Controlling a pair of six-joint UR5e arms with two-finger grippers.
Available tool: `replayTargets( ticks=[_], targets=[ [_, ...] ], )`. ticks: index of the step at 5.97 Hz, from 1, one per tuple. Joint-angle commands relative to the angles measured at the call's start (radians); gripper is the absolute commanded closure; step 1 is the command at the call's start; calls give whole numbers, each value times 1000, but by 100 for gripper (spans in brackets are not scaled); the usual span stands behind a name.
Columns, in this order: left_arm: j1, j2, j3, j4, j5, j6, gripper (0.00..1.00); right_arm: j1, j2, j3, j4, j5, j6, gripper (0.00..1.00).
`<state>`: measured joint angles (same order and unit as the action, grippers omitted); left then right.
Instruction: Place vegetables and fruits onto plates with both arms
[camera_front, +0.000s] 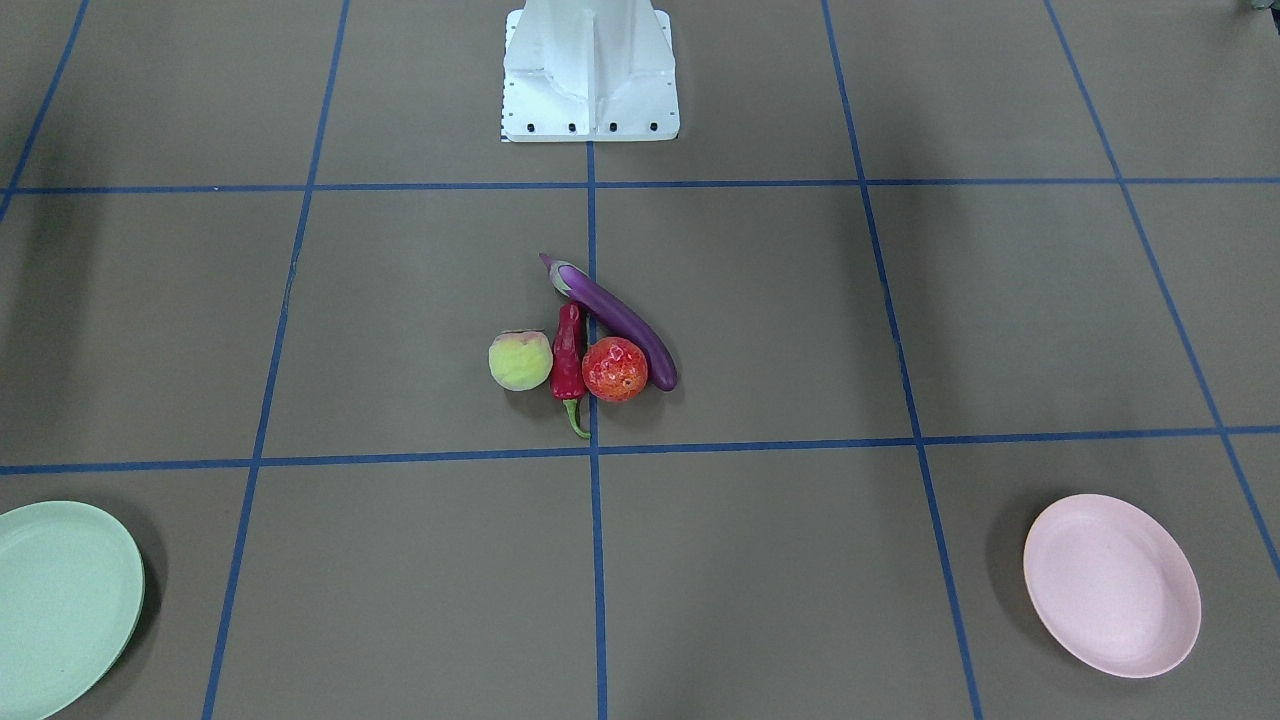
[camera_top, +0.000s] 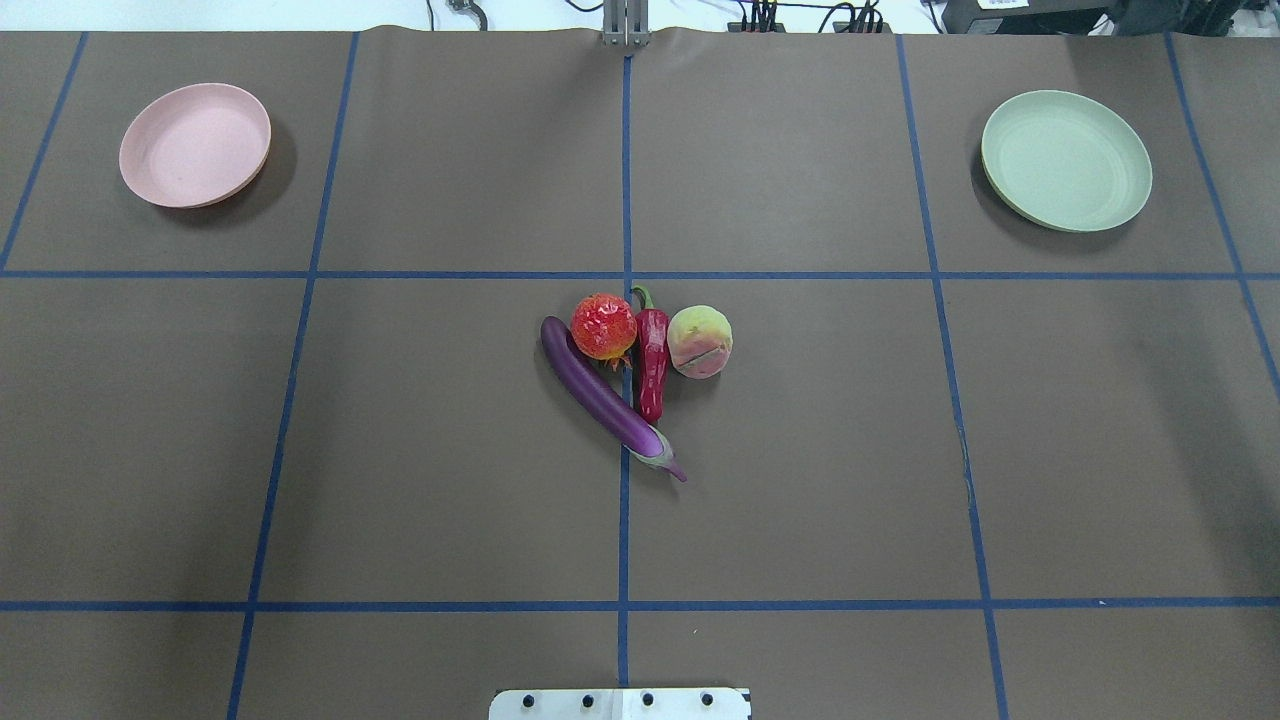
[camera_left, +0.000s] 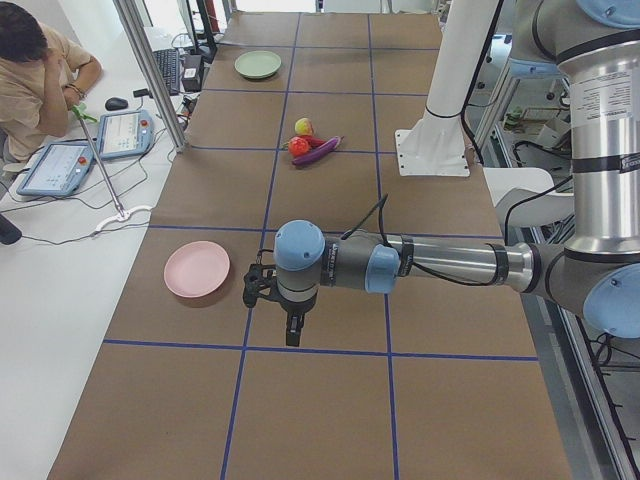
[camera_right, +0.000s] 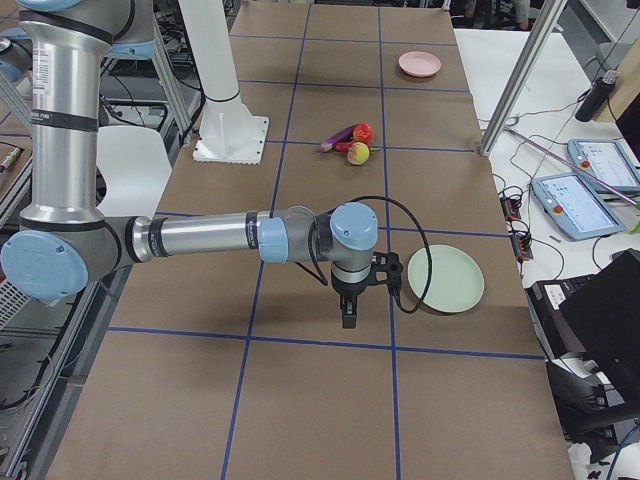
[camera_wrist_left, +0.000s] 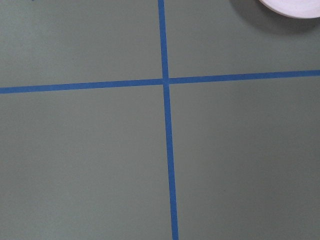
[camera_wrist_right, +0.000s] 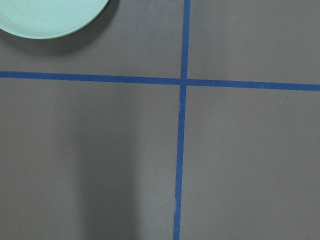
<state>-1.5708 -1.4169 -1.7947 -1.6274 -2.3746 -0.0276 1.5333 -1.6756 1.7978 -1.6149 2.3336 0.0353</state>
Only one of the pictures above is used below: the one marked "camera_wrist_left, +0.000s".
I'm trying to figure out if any pink plastic plate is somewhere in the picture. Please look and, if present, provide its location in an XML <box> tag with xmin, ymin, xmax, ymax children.
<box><xmin>260</xmin><ymin>0</ymin><xmax>320</xmax><ymax>19</ymax></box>

